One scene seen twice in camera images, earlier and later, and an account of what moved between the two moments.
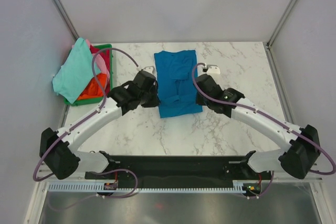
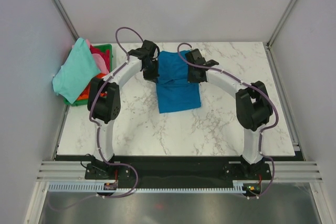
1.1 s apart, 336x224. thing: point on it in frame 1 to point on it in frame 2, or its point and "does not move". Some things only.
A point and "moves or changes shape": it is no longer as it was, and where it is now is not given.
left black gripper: (155, 102) to (153, 76)
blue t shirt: (177, 89) moves or changes shape
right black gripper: (199, 100) to (190, 78)
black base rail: (179, 168) does not move
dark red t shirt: (105, 54) does not move
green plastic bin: (110, 80) does not move
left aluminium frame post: (58, 4) does not move
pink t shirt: (100, 61) does not move
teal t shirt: (75, 73) does not move
